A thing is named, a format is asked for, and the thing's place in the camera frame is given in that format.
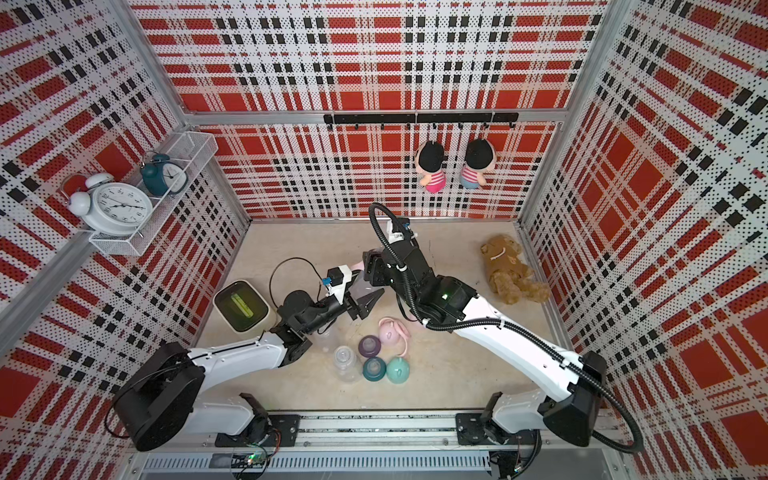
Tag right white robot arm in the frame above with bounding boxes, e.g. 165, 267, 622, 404
365, 202, 644, 454

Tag white green sterilizer box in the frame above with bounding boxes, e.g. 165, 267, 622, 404
214, 279, 274, 336

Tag mint green bottle cap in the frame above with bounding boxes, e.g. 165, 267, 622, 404
386, 357, 411, 385

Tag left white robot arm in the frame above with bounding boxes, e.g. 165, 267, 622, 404
112, 288, 384, 452

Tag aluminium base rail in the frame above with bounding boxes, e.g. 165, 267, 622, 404
120, 410, 626, 479

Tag green circuit board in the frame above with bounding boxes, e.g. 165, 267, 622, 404
209, 452, 269, 471

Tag teal alarm clock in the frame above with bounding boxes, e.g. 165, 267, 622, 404
140, 153, 189, 197

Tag large white alarm clock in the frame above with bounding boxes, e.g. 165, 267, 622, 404
68, 172, 153, 237

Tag clear baby bottle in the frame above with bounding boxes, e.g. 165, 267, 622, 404
312, 326, 340, 354
333, 345, 362, 383
346, 270, 378, 303

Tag doll with blue pants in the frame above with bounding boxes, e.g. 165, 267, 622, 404
460, 138, 497, 190

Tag doll with pink pants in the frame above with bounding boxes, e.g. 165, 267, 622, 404
415, 141, 446, 194

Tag clear baby bottle bottom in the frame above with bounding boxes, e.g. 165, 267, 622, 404
333, 345, 362, 383

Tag clear baby bottle top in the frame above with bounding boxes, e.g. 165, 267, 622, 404
346, 270, 378, 303

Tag white wire shelf basket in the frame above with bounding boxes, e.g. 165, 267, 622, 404
89, 131, 218, 256

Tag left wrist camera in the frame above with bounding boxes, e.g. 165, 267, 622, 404
322, 265, 352, 304

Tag pink pig cap left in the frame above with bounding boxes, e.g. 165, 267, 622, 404
378, 317, 402, 346

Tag clear baby bottle middle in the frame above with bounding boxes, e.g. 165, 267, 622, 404
312, 326, 340, 354

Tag brown teddy bear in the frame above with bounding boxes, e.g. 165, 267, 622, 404
480, 234, 550, 305

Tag black hook rail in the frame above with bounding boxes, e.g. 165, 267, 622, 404
323, 111, 520, 128

